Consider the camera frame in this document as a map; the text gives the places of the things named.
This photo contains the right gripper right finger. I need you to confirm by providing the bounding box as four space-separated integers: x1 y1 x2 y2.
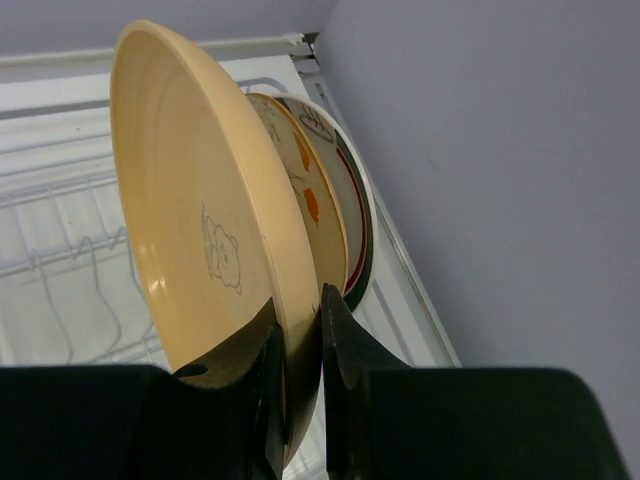
320 285 629 479

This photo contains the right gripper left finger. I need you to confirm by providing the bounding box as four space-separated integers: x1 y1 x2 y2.
1 302 285 479

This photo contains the peach round plate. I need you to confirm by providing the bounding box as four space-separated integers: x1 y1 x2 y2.
110 20 321 460

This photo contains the beige bird-pattern plate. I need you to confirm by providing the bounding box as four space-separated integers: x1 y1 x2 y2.
247 93 349 291

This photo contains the white plate green rim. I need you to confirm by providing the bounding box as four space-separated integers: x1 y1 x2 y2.
276 94 378 311

